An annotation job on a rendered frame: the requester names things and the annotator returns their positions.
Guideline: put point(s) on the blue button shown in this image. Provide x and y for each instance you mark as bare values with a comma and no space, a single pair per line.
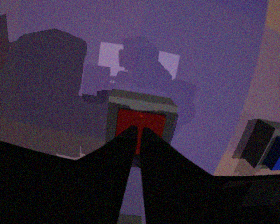
263,148

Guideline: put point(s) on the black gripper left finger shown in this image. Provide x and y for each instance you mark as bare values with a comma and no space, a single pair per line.
91,187

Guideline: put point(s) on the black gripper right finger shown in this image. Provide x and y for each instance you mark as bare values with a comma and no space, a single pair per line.
176,191

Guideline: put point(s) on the red button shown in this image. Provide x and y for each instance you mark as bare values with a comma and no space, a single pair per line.
127,108

